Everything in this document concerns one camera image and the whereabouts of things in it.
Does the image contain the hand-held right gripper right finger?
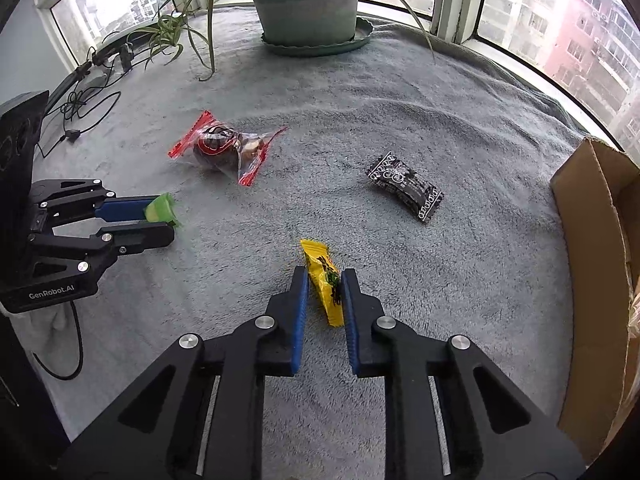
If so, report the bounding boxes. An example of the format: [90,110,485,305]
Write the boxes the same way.
[341,269,587,480]

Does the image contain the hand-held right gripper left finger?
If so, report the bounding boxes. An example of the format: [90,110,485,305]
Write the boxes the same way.
[57,266,309,480]

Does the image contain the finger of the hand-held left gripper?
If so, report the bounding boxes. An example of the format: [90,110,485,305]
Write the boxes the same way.
[32,179,166,226]
[30,223,176,275]

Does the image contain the light green pastry packet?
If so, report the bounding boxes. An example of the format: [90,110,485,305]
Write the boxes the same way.
[142,193,181,228]

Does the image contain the yellow candy packet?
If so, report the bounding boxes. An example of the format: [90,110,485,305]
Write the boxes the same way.
[299,239,346,328]

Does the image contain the cardboard box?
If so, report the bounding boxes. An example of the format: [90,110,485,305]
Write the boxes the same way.
[549,137,640,466]

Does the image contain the person's left forearm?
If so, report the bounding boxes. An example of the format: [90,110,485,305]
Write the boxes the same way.
[0,310,68,461]

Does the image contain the person's left hand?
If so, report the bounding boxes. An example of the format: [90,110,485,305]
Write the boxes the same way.
[22,302,77,348]

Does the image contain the red-edged clear date packet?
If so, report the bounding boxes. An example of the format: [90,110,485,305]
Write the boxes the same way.
[167,110,289,188]

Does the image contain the grey fleece blanket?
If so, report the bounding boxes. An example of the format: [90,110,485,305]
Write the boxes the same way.
[10,7,626,480]

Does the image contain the black patterned candy packet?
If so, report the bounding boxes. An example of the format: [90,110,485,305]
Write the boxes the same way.
[366,152,445,224]

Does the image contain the small spider plantlet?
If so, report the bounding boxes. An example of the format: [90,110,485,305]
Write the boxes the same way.
[102,12,211,83]

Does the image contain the green pot saucer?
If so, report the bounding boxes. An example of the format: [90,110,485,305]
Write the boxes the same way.
[260,16,375,58]

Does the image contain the black power cable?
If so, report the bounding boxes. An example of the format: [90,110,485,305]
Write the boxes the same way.
[37,90,123,158]

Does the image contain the black cables and adapter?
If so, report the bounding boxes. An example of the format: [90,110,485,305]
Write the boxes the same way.
[42,42,133,111]

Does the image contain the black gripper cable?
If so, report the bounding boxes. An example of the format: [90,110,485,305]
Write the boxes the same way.
[32,305,86,380]

